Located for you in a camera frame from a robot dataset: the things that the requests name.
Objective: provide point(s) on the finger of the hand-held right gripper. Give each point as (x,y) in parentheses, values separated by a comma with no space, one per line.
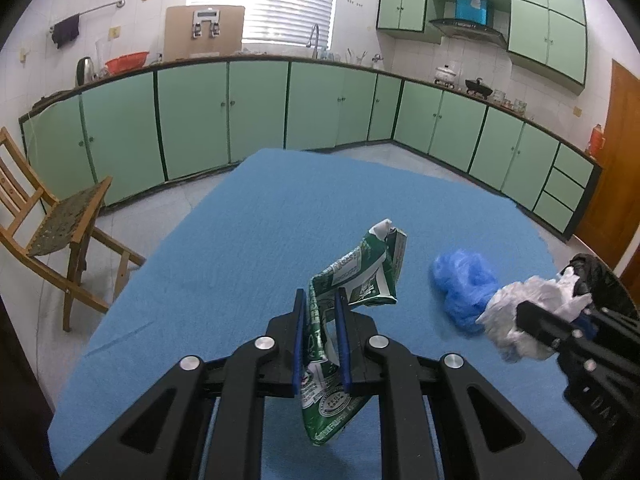
(542,325)
(607,320)

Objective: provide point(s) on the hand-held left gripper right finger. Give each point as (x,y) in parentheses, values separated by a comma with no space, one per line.
(344,342)

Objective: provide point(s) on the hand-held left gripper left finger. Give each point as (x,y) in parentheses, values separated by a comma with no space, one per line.
(299,342)

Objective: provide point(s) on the white plastic bag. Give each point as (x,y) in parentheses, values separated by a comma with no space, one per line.
(520,295)

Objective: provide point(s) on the bin with black bag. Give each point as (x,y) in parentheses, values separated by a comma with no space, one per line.
(607,280)

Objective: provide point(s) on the dark green crushed carton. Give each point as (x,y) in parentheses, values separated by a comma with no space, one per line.
(370,280)

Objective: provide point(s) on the blue plastic bag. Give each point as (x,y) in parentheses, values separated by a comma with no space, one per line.
(460,280)

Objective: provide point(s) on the blue felt mat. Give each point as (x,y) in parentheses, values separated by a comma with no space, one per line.
(250,220)

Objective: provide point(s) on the wooden door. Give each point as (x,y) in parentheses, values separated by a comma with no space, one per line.
(615,160)

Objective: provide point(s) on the red thermos flask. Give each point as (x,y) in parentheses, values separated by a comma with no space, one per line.
(596,141)

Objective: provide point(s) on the row of glass cups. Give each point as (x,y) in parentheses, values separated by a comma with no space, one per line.
(510,101)

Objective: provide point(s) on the black wok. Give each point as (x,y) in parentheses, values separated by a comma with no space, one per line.
(479,87)

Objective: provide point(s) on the green base cabinet run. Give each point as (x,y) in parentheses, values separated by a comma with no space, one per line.
(200,110)

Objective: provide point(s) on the white cooking pot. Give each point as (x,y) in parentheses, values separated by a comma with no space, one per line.
(445,74)

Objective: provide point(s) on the wooden chair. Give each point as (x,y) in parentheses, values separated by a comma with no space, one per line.
(60,215)

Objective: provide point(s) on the small steel teapot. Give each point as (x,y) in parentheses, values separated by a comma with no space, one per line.
(377,61)

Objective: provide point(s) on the utensil holder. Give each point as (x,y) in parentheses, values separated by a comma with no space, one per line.
(357,57)

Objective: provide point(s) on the steel kitchen faucet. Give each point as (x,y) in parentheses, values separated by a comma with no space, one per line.
(315,40)

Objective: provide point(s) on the steel range hood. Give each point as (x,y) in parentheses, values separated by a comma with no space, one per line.
(470,30)

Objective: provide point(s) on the red plastic basin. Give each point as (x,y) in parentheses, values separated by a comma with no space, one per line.
(127,62)

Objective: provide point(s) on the brown cardboard box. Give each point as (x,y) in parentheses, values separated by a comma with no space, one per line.
(180,35)

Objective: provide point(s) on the white window blinds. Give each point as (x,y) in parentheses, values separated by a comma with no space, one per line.
(265,0)

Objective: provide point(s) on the steel electric kettle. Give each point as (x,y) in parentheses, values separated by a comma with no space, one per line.
(86,71)

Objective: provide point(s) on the dark hanging cloth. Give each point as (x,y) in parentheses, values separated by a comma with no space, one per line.
(66,31)

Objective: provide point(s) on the green wall cabinets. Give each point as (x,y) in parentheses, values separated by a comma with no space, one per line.
(565,45)

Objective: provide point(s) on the blue hood duct cover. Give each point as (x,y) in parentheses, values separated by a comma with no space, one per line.
(472,9)

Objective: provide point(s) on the steel towel rail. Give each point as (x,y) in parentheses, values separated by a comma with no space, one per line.
(100,8)

